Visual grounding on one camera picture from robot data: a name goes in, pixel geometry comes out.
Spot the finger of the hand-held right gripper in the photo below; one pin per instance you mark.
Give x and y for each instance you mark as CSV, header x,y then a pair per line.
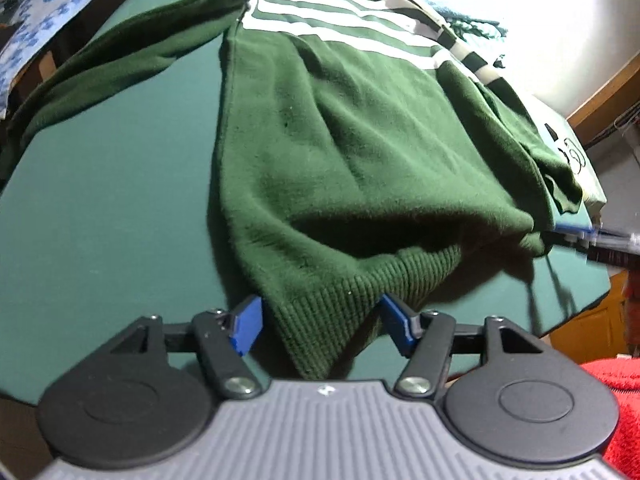
x,y
580,232
615,257

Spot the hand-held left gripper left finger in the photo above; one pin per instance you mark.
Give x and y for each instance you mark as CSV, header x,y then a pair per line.
x,y
247,327

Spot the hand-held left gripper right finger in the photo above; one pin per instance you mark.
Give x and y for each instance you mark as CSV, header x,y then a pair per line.
x,y
400,325

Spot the green white-striped sweater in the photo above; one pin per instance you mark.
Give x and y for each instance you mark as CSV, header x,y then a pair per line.
x,y
350,160

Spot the wooden cabinet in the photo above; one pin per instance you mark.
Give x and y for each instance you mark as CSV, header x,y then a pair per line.
x,y
590,320

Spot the black power adapter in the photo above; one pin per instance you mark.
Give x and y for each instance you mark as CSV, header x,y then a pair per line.
x,y
551,131

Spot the red fleece clothing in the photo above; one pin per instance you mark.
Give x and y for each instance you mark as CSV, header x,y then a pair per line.
x,y
625,410

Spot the green table cover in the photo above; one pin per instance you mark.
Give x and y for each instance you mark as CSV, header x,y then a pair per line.
x,y
100,210

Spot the green white striped shirt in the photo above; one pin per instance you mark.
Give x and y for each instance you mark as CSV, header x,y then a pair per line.
x,y
475,25

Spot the blue floral cloth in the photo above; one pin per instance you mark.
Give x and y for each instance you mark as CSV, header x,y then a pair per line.
x,y
45,20

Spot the wooden door frame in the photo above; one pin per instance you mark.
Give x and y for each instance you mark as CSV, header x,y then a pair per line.
x,y
610,90

